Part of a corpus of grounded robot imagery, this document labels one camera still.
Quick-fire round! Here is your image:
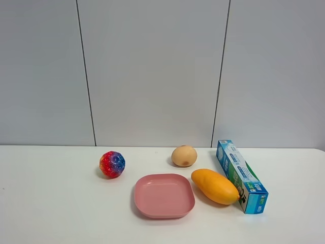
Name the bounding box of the yellow mango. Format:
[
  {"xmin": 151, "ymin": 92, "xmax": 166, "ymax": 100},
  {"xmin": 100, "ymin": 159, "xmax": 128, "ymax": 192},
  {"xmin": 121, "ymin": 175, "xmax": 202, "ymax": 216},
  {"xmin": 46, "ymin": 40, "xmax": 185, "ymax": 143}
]
[{"xmin": 191, "ymin": 169, "xmax": 240, "ymax": 205}]

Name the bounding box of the multicolour dimpled ball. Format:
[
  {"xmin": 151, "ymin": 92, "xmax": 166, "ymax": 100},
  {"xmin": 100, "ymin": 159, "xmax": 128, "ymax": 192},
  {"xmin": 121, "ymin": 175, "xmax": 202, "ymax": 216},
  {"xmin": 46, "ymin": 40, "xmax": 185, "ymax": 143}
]
[{"xmin": 99, "ymin": 151, "xmax": 125, "ymax": 178}]

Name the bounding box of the pink square plate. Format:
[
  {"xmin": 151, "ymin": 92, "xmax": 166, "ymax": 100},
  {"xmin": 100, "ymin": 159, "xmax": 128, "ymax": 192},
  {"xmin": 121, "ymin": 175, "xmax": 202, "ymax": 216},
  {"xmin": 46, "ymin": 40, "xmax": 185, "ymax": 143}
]
[{"xmin": 134, "ymin": 173, "xmax": 195, "ymax": 219}]

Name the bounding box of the blue green toothpaste box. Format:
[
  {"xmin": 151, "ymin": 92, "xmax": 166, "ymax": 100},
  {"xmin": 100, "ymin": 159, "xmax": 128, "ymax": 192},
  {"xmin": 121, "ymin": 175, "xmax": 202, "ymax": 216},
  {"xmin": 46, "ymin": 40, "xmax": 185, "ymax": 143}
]
[{"xmin": 216, "ymin": 140, "xmax": 269, "ymax": 214}]

